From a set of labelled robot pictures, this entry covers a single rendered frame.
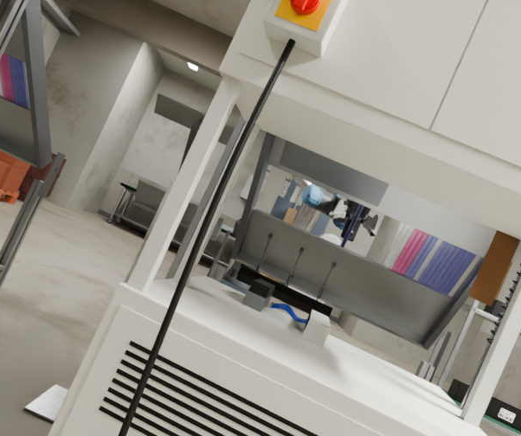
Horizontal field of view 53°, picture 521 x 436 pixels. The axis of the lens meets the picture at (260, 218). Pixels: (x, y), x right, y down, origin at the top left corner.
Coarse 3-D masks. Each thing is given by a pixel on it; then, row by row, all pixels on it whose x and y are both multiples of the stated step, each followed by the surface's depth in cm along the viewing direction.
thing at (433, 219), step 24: (288, 144) 144; (288, 168) 148; (312, 168) 145; (336, 168) 142; (336, 192) 151; (360, 192) 144; (384, 192) 141; (408, 192) 142; (408, 216) 147; (432, 216) 144; (456, 216) 141; (456, 240) 145; (480, 240) 143
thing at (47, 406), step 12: (168, 192) 173; (156, 216) 173; (144, 240) 172; (132, 264) 172; (48, 396) 174; (60, 396) 178; (24, 408) 161; (36, 408) 163; (48, 408) 167; (60, 408) 170; (48, 420) 161
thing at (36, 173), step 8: (64, 160) 694; (32, 168) 626; (48, 168) 633; (24, 176) 625; (32, 176) 626; (40, 176) 628; (56, 176) 693; (24, 184) 625; (24, 192) 626; (48, 192) 690
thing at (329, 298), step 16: (240, 256) 176; (272, 272) 174; (304, 288) 172; (320, 288) 174; (336, 304) 170; (352, 304) 172; (368, 320) 169; (384, 320) 170; (400, 336) 167; (416, 336) 168
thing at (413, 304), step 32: (256, 224) 169; (288, 224) 164; (256, 256) 177; (288, 256) 171; (320, 256) 166; (352, 256) 162; (352, 288) 169; (384, 288) 164; (416, 288) 159; (416, 320) 166
